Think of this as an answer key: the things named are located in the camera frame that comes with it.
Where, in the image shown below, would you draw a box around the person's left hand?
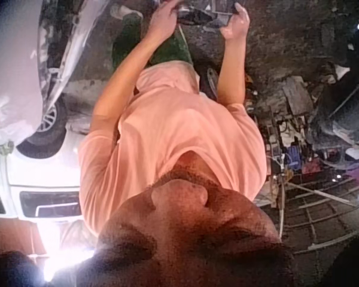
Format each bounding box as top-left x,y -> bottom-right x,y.
148,0 -> 184,46

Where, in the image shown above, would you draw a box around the person's right hand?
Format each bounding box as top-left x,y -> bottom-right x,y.
219,4 -> 251,42

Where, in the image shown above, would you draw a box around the dark metal machine part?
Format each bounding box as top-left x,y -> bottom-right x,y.
177,0 -> 239,27

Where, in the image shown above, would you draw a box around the person's legs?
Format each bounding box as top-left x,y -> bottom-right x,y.
110,4 -> 195,69

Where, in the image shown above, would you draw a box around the silver car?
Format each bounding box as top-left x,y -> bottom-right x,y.
16,0 -> 116,160

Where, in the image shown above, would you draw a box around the heap of tools and parts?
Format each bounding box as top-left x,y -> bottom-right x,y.
244,61 -> 349,188

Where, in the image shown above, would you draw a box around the white car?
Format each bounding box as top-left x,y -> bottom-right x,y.
0,131 -> 86,224

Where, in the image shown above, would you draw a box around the thin white cord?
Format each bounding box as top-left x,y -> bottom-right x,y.
178,26 -> 190,51

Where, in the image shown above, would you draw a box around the metal grid frame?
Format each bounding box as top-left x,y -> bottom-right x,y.
267,175 -> 359,257

